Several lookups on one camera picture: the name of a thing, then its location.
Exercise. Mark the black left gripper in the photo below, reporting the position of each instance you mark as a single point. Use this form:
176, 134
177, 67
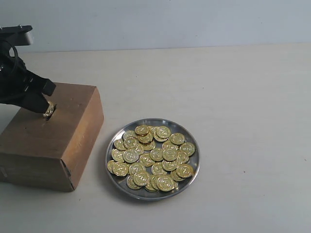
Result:
12, 70

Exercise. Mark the gold coin bottom front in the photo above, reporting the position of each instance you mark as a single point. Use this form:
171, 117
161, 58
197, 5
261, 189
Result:
165, 183

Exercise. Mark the brown cardboard box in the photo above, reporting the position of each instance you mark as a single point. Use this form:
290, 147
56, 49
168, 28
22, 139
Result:
52, 153

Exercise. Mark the round silver metal plate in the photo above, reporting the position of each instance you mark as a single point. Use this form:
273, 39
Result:
151, 143

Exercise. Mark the gold coin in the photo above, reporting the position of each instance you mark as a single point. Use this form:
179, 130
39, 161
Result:
130, 156
177, 138
142, 129
184, 170
50, 110
146, 160
141, 178
170, 154
188, 148
120, 169
165, 183
163, 132
131, 143

